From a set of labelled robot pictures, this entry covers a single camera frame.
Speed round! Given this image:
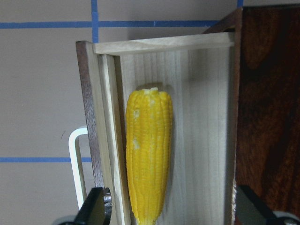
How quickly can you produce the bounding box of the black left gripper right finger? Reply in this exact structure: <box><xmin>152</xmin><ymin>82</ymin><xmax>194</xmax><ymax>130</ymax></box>
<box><xmin>236</xmin><ymin>185</ymin><xmax>281</xmax><ymax>225</ymax></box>

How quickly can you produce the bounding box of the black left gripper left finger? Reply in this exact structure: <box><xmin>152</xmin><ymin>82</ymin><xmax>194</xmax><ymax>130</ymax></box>
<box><xmin>74</xmin><ymin>187</ymin><xmax>112</xmax><ymax>225</ymax></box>

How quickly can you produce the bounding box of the yellow corn cob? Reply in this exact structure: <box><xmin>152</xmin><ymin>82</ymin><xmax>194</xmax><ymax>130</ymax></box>
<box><xmin>126</xmin><ymin>87</ymin><xmax>173</xmax><ymax>225</ymax></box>

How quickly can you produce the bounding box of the light wooden drawer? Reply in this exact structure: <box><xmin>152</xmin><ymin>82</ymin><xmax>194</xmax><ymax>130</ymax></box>
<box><xmin>76</xmin><ymin>32</ymin><xmax>237</xmax><ymax>225</ymax></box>

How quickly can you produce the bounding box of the dark wooden drawer cabinet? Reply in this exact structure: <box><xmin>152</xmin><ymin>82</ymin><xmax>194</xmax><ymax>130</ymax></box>
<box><xmin>207</xmin><ymin>3</ymin><xmax>300</xmax><ymax>215</ymax></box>

